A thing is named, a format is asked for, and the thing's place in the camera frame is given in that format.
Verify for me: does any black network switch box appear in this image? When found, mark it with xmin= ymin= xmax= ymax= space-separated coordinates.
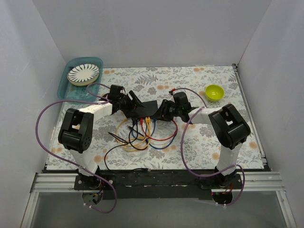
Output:
xmin=129 ymin=100 xmax=158 ymax=119

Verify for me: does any blue ethernet cable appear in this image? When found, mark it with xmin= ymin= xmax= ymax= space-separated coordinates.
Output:
xmin=132 ymin=118 xmax=178 ymax=150

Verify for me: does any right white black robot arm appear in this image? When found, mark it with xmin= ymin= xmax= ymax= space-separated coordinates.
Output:
xmin=152 ymin=100 xmax=251 ymax=189

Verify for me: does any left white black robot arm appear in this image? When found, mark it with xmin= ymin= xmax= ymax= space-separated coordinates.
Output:
xmin=58 ymin=91 xmax=144 ymax=190

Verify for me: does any lime green bowl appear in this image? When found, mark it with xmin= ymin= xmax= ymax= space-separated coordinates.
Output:
xmin=205 ymin=85 xmax=225 ymax=102

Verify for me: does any floral patterned table mat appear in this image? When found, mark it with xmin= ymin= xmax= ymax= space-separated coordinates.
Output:
xmin=46 ymin=66 xmax=266 ymax=171

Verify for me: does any striped white plate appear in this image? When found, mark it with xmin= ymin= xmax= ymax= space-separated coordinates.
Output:
xmin=67 ymin=64 xmax=100 ymax=86

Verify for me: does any teal plastic tray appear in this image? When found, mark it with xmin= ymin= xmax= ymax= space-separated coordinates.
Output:
xmin=57 ymin=57 xmax=103 ymax=102

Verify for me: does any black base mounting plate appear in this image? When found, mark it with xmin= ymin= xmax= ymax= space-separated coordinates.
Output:
xmin=74 ymin=170 xmax=243 ymax=200

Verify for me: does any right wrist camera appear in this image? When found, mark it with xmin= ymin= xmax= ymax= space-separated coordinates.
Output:
xmin=173 ymin=92 xmax=192 ymax=112

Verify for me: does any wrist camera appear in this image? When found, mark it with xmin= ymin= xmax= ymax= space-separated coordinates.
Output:
xmin=173 ymin=92 xmax=192 ymax=112
xmin=107 ymin=85 xmax=125 ymax=101

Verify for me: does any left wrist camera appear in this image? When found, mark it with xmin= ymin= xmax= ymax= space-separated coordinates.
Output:
xmin=107 ymin=85 xmax=125 ymax=101

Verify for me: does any yellow ethernet cable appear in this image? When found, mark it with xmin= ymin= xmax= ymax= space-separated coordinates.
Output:
xmin=115 ymin=116 xmax=152 ymax=152

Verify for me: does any red ethernet cable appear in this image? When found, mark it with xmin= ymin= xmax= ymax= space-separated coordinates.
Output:
xmin=140 ymin=118 xmax=178 ymax=142

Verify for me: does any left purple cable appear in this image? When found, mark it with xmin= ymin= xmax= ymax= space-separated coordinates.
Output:
xmin=35 ymin=83 xmax=117 ymax=214

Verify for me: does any aluminium frame rail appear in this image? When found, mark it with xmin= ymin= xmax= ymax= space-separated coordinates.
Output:
xmin=21 ymin=170 xmax=296 ymax=228

